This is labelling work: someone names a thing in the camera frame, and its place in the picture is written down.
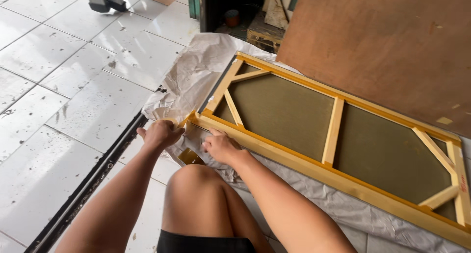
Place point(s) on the green door frame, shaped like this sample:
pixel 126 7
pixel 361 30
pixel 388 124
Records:
pixel 195 6

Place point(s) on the person's right hand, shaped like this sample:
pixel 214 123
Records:
pixel 225 148

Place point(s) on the brown tape strip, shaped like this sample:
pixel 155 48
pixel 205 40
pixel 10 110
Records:
pixel 186 120

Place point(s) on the terracotta pot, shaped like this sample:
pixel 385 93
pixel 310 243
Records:
pixel 232 18

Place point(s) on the person's black shorts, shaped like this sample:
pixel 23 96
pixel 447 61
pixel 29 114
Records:
pixel 204 242

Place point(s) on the wooden stretched canvas frame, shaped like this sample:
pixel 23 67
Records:
pixel 333 133

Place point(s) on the worn wooden crate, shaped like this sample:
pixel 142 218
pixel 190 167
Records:
pixel 263 38

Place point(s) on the brown plywood board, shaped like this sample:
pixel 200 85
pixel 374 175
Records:
pixel 382 50

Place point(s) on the black sliding door track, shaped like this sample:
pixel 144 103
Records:
pixel 82 192

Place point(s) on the brown packing tape roll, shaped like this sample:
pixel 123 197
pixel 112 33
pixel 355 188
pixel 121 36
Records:
pixel 190 157

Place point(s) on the crumpled grey wrapping paper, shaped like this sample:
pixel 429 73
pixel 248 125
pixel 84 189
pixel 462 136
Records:
pixel 200 67

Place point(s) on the white leaning boards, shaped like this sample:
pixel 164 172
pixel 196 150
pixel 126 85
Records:
pixel 279 8

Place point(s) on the person's right fingers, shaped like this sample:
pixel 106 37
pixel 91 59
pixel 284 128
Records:
pixel 210 144

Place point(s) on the person's left hand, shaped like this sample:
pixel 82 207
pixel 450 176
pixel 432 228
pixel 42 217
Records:
pixel 160 134

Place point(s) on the grey ladder feet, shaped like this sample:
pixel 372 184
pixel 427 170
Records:
pixel 106 1

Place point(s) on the beige tape patch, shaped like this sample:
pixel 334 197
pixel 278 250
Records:
pixel 444 121

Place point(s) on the person's bare leg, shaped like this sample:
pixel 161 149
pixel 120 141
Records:
pixel 200 201

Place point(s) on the person's left fingers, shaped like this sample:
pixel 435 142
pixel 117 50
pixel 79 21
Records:
pixel 173 127

